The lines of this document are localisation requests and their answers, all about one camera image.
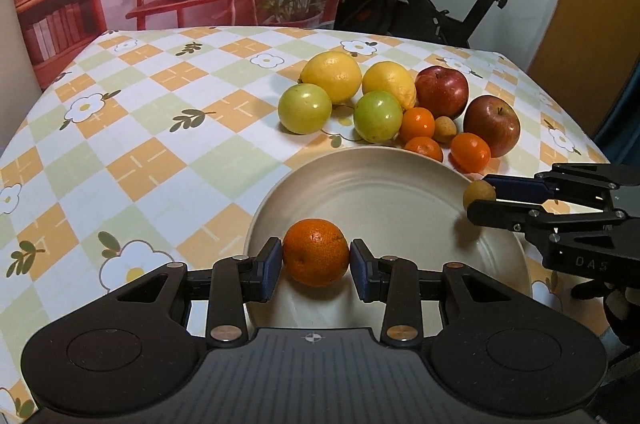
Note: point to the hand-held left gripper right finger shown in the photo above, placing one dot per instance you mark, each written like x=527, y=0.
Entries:
x=359, y=268

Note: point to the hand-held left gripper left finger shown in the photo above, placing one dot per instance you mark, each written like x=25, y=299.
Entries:
x=272, y=266

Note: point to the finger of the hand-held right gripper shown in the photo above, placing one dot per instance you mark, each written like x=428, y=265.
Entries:
x=520, y=189
x=500, y=213

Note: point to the small tan round fruit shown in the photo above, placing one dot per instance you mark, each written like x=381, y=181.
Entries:
x=444, y=130
x=476, y=194

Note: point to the large orange mandarin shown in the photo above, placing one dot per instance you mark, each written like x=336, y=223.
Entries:
x=315, y=251

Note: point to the red apple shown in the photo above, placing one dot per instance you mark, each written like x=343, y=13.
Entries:
x=441, y=91
x=492, y=124

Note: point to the cream round plate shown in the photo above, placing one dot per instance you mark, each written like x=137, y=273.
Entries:
x=380, y=194

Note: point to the yellow lemon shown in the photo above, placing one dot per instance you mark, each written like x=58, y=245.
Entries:
x=331, y=75
x=387, y=79

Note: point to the person's right hand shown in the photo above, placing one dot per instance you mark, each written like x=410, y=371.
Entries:
x=617, y=304

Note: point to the small orange mandarin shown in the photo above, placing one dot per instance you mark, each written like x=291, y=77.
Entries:
x=417, y=124
x=424, y=149
x=471, y=152

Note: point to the dark blue cloth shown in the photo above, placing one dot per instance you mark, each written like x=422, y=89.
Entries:
x=622, y=124

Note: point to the green round fruit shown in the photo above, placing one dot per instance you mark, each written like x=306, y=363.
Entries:
x=377, y=116
x=304, y=109

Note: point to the floral checkered tablecloth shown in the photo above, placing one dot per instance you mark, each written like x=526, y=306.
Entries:
x=150, y=129

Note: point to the orange wooden door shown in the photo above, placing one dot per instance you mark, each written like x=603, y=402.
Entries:
x=585, y=4

